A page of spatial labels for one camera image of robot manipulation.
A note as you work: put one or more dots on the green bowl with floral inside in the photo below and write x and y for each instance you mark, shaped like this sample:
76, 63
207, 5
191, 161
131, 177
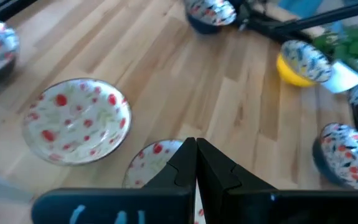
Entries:
76, 121
149, 165

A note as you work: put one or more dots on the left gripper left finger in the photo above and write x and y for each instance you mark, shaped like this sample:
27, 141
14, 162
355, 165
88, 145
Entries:
119, 205

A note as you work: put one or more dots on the green plant in white pot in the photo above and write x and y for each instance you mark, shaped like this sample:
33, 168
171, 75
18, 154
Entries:
353, 49

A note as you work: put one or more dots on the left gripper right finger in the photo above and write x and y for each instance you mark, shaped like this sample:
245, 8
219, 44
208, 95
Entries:
259, 208

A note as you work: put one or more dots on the yellow bowl with patterned inside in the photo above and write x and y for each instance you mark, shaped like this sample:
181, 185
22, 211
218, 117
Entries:
303, 63

